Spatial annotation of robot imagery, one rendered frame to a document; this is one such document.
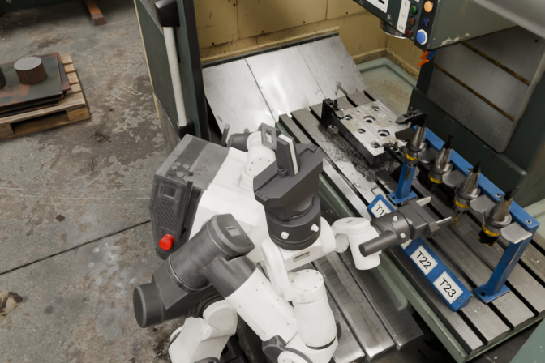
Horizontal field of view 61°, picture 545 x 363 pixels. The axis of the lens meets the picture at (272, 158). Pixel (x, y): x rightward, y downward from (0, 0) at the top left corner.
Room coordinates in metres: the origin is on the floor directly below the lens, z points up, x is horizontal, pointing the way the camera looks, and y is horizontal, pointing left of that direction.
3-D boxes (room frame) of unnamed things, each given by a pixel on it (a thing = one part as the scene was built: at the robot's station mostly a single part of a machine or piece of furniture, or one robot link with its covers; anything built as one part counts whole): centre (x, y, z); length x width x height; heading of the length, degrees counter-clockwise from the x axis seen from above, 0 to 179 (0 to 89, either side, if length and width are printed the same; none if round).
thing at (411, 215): (0.81, -0.36, 1.18); 0.13 x 0.12 x 0.10; 26
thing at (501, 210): (0.80, -0.59, 1.26); 0.04 x 0.04 x 0.07
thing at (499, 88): (1.62, -0.83, 1.16); 0.48 x 0.05 x 0.51; 26
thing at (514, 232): (0.75, -0.62, 1.21); 0.07 x 0.05 x 0.01; 116
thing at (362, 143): (1.48, -0.42, 0.97); 0.29 x 0.23 x 0.05; 26
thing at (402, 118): (1.53, -0.56, 0.97); 0.13 x 0.03 x 0.15; 116
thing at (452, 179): (0.95, -0.52, 1.21); 0.07 x 0.05 x 0.01; 116
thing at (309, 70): (2.02, -0.14, 0.75); 0.89 x 0.67 x 0.26; 116
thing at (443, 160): (1.00, -0.50, 1.26); 0.04 x 0.04 x 0.07
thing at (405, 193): (1.17, -0.47, 1.05); 0.10 x 0.05 x 0.30; 116
